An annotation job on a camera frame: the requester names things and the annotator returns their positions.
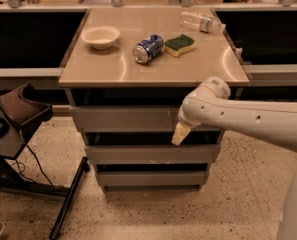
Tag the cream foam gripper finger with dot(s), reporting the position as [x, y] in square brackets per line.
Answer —
[180, 133]

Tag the grey top drawer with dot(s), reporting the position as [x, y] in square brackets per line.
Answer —
[122, 119]

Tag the grey drawer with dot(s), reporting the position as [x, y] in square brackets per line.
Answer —
[122, 119]
[124, 179]
[152, 154]

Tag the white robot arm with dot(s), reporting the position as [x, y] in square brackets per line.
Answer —
[273, 122]

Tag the grey drawer cabinet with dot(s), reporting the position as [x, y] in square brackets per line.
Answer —
[112, 77]

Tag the grey middle drawer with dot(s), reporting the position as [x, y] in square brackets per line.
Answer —
[152, 154]

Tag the grey bottom drawer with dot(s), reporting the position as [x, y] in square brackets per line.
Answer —
[124, 179]

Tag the green yellow sponge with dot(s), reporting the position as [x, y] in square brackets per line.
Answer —
[179, 45]

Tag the blue crushed soda can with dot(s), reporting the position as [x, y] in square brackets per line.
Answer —
[147, 49]

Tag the clear plastic water bottle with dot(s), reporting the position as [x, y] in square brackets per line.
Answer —
[201, 22]

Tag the white bowl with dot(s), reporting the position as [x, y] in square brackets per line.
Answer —
[100, 37]

